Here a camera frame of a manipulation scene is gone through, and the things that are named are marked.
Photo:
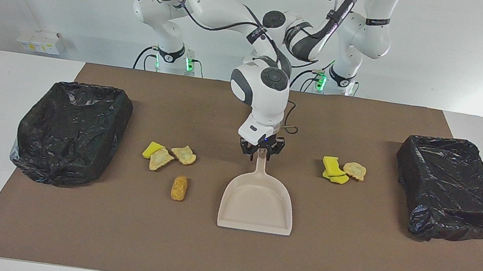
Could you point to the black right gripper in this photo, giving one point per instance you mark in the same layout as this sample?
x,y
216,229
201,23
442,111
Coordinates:
x,y
268,143

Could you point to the beige plastic dustpan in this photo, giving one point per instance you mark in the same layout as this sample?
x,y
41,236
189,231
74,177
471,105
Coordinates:
x,y
256,202

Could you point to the pale yellow foam chunk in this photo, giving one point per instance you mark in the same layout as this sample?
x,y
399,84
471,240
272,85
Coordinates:
x,y
184,155

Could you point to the thin yellow sponge piece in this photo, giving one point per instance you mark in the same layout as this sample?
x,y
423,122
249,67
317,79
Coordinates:
x,y
339,179

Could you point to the brown oval sponge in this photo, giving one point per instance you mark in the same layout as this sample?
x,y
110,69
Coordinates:
x,y
179,188

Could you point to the rounded beige foam chunk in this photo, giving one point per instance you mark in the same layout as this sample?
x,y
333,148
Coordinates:
x,y
355,170

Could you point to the blocky beige foam chunk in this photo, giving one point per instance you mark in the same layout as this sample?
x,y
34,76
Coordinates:
x,y
159,159

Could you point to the small yellow sponge wedge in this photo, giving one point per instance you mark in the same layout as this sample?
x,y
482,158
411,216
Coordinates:
x,y
152,150

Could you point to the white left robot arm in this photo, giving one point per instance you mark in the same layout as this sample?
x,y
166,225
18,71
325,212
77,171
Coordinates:
x,y
376,32

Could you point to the bin with black bag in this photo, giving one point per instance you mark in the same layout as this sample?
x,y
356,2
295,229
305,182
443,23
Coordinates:
x,y
449,191
69,131

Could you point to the brown table mat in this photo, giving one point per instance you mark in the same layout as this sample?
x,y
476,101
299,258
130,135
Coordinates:
x,y
115,240

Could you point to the large white box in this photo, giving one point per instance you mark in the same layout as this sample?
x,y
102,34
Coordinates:
x,y
48,41

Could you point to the small white box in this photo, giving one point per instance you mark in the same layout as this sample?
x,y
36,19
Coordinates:
x,y
24,43

